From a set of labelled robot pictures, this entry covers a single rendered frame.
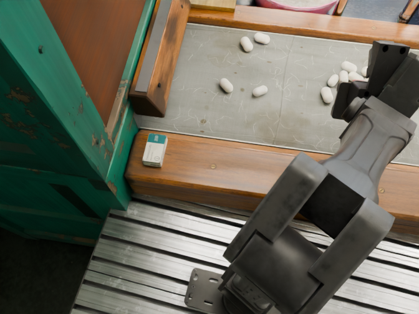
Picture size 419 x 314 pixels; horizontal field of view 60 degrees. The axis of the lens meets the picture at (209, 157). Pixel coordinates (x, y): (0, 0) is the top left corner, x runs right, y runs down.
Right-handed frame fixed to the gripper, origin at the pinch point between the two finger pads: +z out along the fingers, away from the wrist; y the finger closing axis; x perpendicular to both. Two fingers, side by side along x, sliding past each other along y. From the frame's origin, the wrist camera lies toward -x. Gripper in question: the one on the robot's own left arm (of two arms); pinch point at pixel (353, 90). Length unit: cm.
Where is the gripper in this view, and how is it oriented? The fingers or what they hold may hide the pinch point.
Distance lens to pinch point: 76.2
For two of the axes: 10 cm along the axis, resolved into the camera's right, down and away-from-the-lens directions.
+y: -9.9, -1.4, 0.7
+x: -1.0, 9.0, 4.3
